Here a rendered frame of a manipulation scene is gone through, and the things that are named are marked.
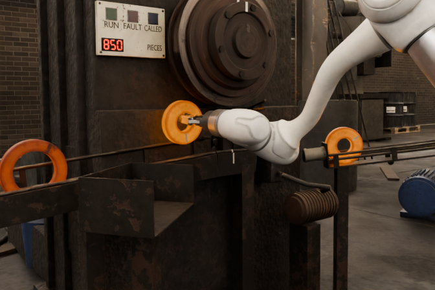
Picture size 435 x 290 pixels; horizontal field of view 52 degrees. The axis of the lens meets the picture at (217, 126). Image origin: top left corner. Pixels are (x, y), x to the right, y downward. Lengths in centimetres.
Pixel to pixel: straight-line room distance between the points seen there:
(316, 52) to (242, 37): 437
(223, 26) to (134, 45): 32
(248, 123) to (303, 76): 491
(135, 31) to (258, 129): 62
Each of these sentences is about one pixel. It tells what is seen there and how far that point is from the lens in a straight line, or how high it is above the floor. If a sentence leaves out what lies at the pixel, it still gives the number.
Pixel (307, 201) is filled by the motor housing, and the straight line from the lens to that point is 181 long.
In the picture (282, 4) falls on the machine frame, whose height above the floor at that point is 133.
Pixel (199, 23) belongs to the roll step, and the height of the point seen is 117.
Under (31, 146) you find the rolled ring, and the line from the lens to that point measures 139.
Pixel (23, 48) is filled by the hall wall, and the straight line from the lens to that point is 769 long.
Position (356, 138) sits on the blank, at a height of 74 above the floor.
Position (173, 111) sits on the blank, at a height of 87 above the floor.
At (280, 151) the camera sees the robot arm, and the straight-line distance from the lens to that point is 139.
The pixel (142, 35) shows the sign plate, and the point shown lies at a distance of 166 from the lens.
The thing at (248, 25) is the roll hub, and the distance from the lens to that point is 165.
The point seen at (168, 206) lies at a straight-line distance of 131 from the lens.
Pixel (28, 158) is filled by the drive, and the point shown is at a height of 58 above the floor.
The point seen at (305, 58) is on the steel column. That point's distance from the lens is 616.
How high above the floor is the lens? 91
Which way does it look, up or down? 4 degrees down
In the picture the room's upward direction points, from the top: straight up
